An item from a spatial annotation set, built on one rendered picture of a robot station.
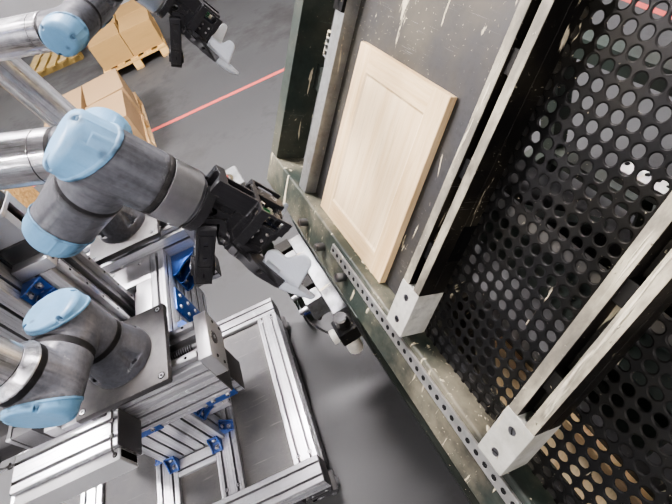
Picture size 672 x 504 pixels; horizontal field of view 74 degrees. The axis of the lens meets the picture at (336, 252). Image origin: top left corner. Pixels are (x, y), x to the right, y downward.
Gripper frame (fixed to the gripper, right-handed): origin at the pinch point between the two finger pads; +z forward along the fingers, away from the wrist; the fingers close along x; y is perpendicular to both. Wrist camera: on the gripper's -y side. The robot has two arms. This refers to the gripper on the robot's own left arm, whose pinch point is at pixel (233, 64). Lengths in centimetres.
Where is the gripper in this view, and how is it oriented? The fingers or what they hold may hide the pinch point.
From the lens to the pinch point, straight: 123.6
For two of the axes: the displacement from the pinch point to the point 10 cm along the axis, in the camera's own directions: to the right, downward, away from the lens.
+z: 6.7, 3.5, 6.5
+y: 6.8, -6.5, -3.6
